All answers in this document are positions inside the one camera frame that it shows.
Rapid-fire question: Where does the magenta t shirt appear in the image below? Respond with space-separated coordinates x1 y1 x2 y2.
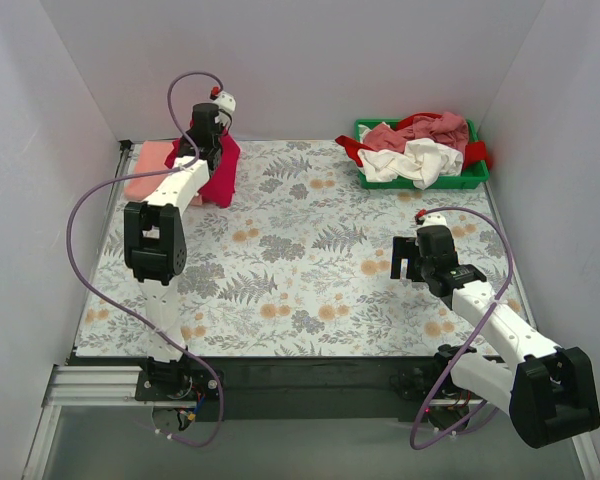
163 128 242 210

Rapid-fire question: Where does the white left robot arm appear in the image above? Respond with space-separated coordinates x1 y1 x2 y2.
124 98 235 400

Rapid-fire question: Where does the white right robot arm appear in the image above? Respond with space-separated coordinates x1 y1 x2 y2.
390 221 600 448

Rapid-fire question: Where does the folded salmon pink t shirt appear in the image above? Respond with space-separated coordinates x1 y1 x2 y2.
124 141 210 211

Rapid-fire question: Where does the white crumpled t shirt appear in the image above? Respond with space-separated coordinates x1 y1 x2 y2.
358 138 464 190

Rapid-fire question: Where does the green plastic bin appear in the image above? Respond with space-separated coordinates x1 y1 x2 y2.
358 118 489 190

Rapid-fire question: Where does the floral patterned table mat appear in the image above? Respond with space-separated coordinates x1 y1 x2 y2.
77 138 537 358

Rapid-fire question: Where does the red crumpled t shirt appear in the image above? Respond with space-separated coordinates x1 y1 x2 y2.
463 141 493 171

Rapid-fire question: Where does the dusty pink crumpled t shirt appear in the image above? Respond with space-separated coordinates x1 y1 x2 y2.
361 112 470 153

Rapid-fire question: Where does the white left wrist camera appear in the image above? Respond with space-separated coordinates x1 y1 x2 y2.
210 86 236 130

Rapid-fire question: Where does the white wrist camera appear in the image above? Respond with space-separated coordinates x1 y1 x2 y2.
210 86 236 130
415 210 448 230

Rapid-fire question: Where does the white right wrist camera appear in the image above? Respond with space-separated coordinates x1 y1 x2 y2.
415 210 448 230

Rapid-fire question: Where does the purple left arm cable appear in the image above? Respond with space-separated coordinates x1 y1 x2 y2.
67 72 226 447

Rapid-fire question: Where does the aluminium frame rail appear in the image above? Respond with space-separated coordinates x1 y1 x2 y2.
24 366 600 479

